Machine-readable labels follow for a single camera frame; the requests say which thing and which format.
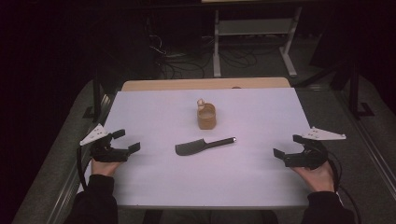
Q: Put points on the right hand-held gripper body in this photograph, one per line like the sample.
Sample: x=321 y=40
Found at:
x=308 y=157

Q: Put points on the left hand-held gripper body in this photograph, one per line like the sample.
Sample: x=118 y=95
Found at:
x=107 y=154

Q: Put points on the black spatula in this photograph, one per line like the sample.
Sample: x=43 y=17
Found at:
x=193 y=146

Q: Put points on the person's left hand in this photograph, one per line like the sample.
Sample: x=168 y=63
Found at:
x=104 y=168

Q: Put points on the person's right hand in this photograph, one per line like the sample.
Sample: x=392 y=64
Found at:
x=317 y=179

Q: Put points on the black stand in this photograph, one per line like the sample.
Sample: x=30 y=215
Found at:
x=96 y=99
x=355 y=93

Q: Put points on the white table mat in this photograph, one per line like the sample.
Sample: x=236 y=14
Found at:
x=193 y=180

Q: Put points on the small beige object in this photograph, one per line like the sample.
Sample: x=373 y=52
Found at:
x=201 y=103

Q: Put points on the grey metal stand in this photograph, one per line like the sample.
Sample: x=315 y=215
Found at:
x=255 y=27

